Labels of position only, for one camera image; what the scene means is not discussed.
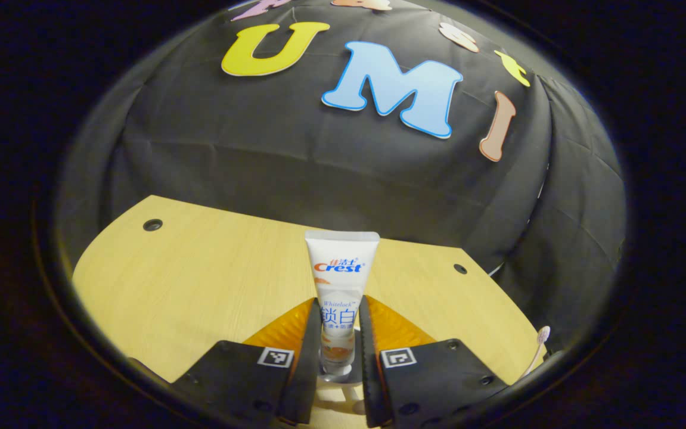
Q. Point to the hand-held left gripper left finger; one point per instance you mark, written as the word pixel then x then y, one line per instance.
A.
pixel 310 363

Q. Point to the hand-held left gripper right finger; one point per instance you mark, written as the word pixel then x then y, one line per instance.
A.
pixel 368 369

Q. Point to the white toothpaste tube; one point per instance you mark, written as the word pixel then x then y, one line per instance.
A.
pixel 340 286

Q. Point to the white toothbrush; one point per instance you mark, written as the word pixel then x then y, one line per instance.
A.
pixel 543 335

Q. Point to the wooden desktop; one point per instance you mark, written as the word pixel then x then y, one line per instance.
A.
pixel 199 280

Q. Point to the black backdrop cloth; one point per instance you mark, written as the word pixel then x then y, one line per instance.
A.
pixel 271 167

